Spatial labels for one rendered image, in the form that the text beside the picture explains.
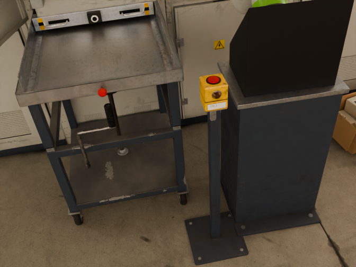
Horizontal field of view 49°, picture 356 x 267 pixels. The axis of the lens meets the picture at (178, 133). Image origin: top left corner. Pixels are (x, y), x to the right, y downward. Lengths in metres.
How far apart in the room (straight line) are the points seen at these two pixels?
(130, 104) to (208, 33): 0.63
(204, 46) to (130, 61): 0.76
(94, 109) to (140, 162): 0.50
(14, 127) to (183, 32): 1.13
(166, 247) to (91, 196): 0.44
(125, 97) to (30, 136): 0.62
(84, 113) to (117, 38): 0.77
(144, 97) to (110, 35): 0.67
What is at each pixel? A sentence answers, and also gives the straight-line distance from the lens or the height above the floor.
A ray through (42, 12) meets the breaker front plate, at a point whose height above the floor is 0.94.
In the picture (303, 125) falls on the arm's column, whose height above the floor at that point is 0.59.
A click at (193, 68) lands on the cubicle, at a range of 2.29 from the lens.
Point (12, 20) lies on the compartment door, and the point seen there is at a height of 0.88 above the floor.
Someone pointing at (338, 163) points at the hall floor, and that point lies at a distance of 2.38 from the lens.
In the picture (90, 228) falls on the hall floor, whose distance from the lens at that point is 2.08.
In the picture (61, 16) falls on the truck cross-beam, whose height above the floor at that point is 0.92.
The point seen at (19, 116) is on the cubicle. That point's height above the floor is 0.29.
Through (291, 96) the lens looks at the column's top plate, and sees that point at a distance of 1.52.
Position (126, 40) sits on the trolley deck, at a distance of 1.73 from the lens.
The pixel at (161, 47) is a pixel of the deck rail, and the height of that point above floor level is 0.85.
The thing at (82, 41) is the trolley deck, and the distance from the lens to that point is 1.79.
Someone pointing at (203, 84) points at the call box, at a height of 0.90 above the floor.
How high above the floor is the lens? 1.63
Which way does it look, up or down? 41 degrees down
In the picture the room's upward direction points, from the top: 5 degrees counter-clockwise
